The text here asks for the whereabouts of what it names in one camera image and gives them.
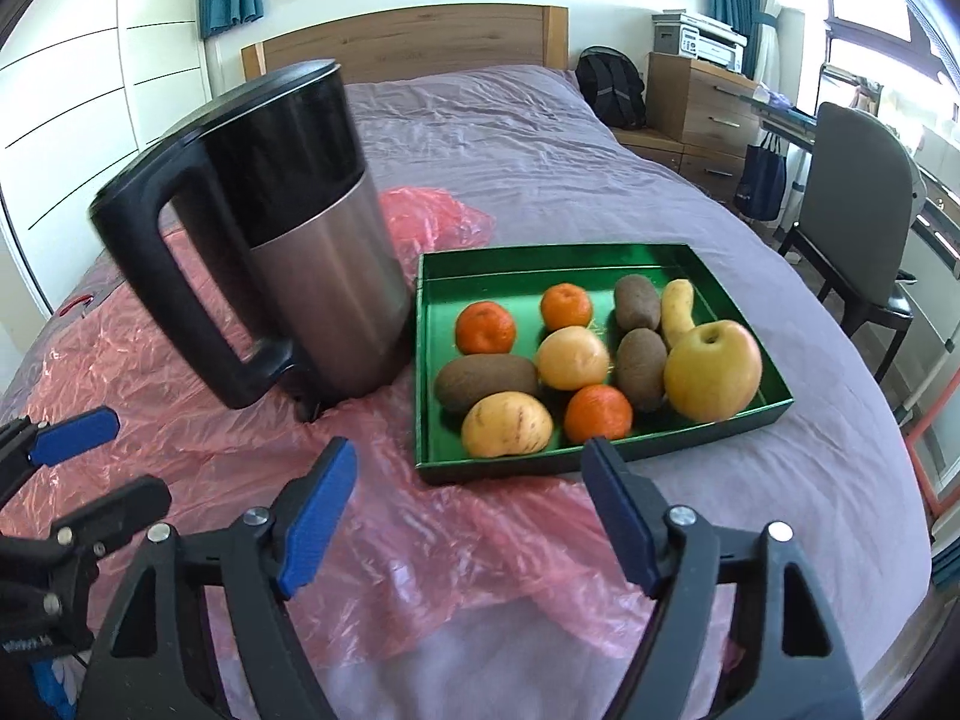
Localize orange tangerine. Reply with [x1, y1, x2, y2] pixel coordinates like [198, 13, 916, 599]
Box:
[540, 283, 594, 332]
[455, 301, 518, 356]
[564, 384, 635, 444]

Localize white wardrobe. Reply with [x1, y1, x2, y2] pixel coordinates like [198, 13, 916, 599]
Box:
[0, 0, 212, 316]

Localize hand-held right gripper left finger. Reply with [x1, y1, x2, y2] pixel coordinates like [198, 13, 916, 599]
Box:
[79, 436, 359, 720]

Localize grey chair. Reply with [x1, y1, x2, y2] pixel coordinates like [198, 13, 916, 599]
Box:
[777, 101, 925, 383]

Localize green box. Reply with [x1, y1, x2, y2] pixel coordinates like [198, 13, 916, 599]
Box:
[415, 243, 794, 485]

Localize black and copper kettle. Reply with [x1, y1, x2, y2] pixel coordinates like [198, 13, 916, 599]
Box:
[90, 60, 410, 422]

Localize small yellow round fruit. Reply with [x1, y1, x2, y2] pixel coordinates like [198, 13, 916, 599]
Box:
[536, 325, 611, 391]

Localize white printer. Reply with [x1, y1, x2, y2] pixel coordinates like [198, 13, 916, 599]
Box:
[650, 12, 749, 73]

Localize wooden headboard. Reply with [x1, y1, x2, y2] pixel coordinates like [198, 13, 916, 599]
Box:
[241, 5, 570, 85]

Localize person's left hand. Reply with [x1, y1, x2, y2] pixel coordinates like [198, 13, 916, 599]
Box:
[30, 658, 82, 720]

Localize pink plastic sheet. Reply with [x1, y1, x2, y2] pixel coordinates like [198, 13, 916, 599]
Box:
[0, 186, 661, 668]

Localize striped yellow pepino melon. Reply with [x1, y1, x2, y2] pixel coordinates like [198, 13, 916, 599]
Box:
[460, 391, 554, 459]

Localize black backpack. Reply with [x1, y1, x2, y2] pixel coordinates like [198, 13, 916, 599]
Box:
[574, 46, 648, 129]

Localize yellow banana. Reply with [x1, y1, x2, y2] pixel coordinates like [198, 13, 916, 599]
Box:
[660, 279, 698, 350]

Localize wooden dresser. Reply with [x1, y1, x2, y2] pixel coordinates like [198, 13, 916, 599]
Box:
[610, 52, 760, 200]

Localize dark blue tote bag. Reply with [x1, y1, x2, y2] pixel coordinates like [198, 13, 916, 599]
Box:
[738, 133, 789, 223]

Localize bed with purple cover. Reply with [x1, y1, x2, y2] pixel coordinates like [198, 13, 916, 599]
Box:
[0, 64, 935, 720]

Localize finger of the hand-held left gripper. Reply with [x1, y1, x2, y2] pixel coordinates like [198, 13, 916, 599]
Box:
[0, 475, 173, 587]
[0, 405, 121, 500]

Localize brown kiwi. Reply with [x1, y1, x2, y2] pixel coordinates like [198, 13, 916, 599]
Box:
[613, 274, 662, 332]
[616, 328, 668, 412]
[433, 355, 539, 413]

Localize large yellow apple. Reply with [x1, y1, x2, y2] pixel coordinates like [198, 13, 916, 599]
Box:
[664, 320, 764, 423]

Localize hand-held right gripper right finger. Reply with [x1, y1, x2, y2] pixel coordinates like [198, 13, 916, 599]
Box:
[582, 436, 865, 720]

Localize glass top desk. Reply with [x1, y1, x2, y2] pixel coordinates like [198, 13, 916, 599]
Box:
[752, 82, 960, 271]

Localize window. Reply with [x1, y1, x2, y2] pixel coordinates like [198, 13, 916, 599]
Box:
[772, 0, 960, 137]

